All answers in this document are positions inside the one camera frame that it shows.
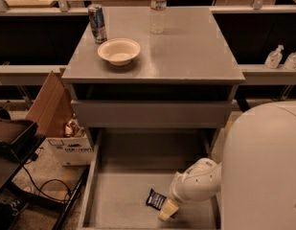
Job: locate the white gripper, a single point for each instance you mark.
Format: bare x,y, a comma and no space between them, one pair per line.
174,193

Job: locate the blue rxbar snack bar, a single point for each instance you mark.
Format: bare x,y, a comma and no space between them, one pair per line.
155,200

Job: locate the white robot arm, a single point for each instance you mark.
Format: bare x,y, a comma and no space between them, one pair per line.
256,179

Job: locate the open grey middle drawer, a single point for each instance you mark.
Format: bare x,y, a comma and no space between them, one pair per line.
128,164

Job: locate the closed grey top drawer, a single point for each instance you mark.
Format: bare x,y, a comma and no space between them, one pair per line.
152,114

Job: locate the white printed cardboard box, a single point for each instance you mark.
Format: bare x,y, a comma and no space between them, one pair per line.
72,151

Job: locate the black cart with tray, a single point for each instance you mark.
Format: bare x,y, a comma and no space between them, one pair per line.
18,141

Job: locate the brown cardboard box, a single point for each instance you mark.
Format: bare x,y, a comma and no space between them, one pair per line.
52,108

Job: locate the white paper bowl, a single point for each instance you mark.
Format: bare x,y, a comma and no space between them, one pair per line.
119,51

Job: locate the left hand sanitizer bottle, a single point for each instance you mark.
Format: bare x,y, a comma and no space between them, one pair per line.
274,58

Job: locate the hand sanitizer bottle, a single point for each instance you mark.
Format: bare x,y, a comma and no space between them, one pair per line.
274,58
290,62

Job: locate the right hand sanitizer bottle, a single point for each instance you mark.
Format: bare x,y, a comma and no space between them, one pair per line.
290,62

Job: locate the blue silver energy drink can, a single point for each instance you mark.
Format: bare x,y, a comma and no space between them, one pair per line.
97,23

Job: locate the clear plastic water bottle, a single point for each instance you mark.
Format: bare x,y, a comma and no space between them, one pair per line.
157,15

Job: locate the grey metal shelf rail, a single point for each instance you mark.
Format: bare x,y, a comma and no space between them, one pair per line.
27,74

